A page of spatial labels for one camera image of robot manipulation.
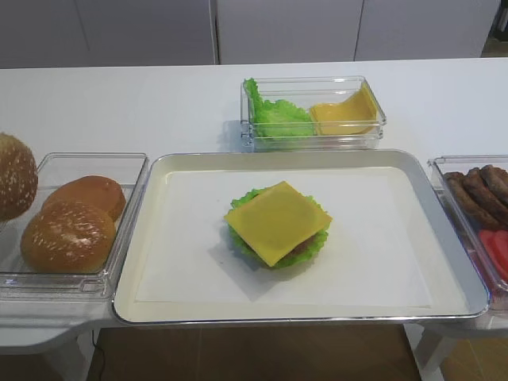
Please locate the sesame bun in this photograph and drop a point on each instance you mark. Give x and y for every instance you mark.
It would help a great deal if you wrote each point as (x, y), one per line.
(68, 237)
(19, 178)

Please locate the cheese slice on burger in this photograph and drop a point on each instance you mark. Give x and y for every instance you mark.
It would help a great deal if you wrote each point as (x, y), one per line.
(276, 221)

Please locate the green lettuce in container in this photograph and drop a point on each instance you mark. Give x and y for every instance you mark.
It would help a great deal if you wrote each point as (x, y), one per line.
(276, 119)

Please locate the clear lettuce cheese container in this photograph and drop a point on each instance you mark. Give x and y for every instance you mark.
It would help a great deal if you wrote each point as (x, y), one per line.
(305, 93)

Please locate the cheese slices stack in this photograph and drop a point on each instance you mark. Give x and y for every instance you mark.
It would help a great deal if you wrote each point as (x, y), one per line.
(334, 119)

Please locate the leaning cheese slice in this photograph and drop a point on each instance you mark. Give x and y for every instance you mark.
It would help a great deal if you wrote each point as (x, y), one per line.
(365, 99)

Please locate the brown patty in burger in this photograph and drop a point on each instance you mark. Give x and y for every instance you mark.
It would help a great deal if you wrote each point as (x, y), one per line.
(306, 248)

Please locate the silver metal tray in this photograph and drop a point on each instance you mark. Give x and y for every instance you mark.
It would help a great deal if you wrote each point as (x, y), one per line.
(391, 254)

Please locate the plain bottom bun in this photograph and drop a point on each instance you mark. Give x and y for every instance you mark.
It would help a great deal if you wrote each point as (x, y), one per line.
(99, 191)

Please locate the clear bun container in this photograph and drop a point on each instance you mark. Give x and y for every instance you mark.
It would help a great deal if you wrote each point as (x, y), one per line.
(20, 282)

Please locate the back brown meat patty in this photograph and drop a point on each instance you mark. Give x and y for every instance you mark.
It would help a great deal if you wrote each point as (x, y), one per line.
(454, 180)

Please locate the brown meat patty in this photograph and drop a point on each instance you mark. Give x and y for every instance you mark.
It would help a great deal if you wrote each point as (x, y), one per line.
(454, 180)
(478, 190)
(496, 180)

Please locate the clear patty tomato container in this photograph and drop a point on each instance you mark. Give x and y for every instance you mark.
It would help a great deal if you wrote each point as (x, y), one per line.
(467, 229)

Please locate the middle red tomato slice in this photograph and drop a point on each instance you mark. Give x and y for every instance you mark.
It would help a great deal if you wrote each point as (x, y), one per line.
(487, 239)

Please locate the red tomato slice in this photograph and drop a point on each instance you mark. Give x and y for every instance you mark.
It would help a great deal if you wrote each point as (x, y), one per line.
(499, 244)
(487, 239)

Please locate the front brown meat patty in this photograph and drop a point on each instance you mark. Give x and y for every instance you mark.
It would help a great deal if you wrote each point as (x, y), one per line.
(496, 180)

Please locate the middle brown meat patty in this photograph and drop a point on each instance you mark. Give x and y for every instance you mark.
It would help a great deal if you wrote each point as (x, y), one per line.
(478, 190)

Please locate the front red tomato slice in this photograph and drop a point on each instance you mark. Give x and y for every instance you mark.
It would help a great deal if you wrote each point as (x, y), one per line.
(499, 244)

